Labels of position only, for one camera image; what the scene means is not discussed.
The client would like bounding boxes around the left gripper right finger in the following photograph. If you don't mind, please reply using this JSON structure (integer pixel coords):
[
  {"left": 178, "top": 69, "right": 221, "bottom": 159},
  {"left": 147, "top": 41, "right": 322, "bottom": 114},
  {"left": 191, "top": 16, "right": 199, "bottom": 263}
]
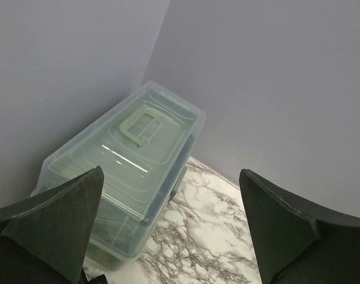
[{"left": 239, "top": 169, "right": 360, "bottom": 283}]

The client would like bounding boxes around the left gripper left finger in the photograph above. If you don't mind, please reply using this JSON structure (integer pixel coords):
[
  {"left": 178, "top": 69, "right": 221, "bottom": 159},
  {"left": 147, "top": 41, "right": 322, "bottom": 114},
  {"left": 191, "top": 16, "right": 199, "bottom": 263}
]
[{"left": 0, "top": 166, "right": 104, "bottom": 283}]

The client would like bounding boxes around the clear plastic storage bin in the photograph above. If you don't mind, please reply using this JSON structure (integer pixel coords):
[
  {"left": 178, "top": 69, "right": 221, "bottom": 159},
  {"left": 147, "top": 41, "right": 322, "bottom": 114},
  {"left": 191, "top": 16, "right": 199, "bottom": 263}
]
[{"left": 34, "top": 82, "right": 206, "bottom": 270}]

